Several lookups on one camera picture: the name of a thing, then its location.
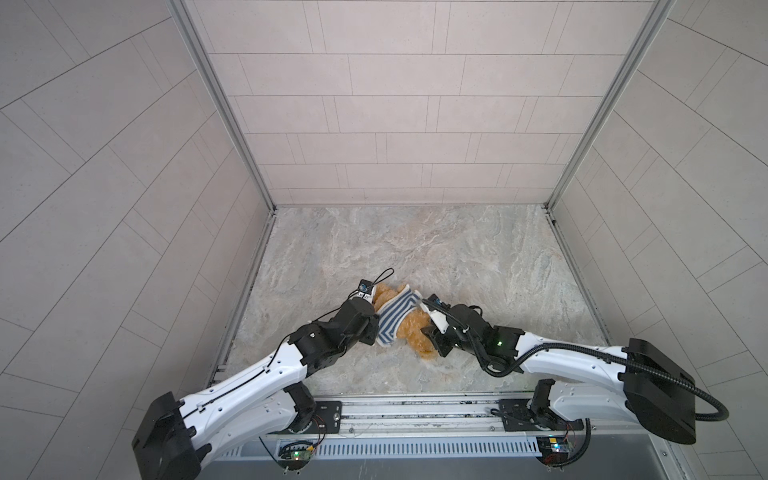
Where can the right aluminium corner post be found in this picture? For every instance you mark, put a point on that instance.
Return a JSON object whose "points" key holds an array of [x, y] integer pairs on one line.
{"points": [[649, 29]]}

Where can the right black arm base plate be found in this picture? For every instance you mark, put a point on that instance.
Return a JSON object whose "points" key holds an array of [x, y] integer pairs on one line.
{"points": [[523, 415]]}

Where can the green circuit board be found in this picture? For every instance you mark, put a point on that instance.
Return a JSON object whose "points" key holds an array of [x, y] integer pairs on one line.
{"points": [[297, 455], [554, 450]]}

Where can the blue white striped knit sweater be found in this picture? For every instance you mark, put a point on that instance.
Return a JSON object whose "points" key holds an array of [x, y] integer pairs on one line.
{"points": [[396, 315]]}

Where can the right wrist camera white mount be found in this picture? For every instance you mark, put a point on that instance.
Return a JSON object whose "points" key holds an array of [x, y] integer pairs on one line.
{"points": [[437, 312]]}

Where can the left aluminium corner post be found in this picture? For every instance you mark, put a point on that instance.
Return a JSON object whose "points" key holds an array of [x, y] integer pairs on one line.
{"points": [[181, 14]]}

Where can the aluminium corner post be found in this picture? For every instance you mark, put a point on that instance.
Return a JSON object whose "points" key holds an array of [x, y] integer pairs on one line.
{"points": [[181, 14], [649, 29]]}

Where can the right green circuit board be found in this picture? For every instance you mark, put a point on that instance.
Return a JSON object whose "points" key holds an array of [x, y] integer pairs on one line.
{"points": [[554, 450]]}

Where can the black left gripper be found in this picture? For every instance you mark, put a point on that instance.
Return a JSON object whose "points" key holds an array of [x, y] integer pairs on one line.
{"points": [[371, 333]]}

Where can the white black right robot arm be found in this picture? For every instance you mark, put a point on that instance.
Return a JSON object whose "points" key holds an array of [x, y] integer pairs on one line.
{"points": [[637, 383]]}

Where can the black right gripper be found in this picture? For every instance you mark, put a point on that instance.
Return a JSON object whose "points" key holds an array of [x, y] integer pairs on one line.
{"points": [[436, 336]]}

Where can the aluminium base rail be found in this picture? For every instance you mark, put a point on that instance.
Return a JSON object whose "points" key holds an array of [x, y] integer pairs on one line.
{"points": [[457, 427]]}

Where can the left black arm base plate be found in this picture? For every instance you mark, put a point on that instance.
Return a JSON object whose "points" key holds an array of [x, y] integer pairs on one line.
{"points": [[326, 419]]}

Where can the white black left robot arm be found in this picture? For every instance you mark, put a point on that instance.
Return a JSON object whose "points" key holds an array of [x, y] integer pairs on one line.
{"points": [[177, 438]]}

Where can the left green circuit board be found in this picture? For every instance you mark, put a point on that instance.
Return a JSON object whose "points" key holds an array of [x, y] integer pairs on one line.
{"points": [[297, 455]]}

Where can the brown plush teddy bear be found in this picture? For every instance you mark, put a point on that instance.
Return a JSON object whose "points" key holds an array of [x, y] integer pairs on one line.
{"points": [[414, 327]]}

